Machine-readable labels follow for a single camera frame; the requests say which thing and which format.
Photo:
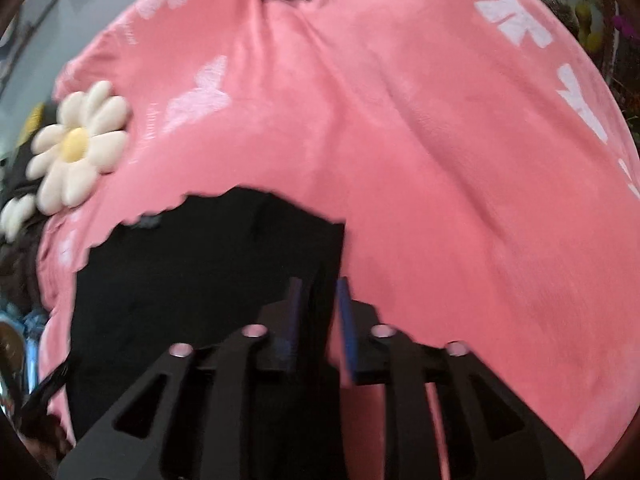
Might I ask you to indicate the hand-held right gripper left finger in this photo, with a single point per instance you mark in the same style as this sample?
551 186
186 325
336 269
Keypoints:
294 310

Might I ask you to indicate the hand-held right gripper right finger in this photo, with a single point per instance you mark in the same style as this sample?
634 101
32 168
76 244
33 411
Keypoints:
346 320

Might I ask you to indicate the black garment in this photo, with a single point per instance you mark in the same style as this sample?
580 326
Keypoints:
200 270

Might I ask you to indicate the pink printed blanket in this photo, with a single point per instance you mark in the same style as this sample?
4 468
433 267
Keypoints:
400 160

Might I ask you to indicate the large daisy flower pillow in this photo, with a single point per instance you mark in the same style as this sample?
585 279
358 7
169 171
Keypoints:
75 145

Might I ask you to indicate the dark brown puffer jacket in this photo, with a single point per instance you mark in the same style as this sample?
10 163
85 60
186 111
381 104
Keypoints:
17 270

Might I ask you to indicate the small daisy flower pillow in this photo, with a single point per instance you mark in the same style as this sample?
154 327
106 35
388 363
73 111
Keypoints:
15 217

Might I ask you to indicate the yellow cloth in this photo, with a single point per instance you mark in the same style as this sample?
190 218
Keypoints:
34 120

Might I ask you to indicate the yellow fruit ornament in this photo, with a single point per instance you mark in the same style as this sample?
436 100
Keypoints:
587 27

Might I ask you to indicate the purple orchid flowers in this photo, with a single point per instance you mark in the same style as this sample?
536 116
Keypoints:
625 27

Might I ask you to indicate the wall picture frame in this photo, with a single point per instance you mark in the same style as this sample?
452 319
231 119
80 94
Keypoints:
40 2

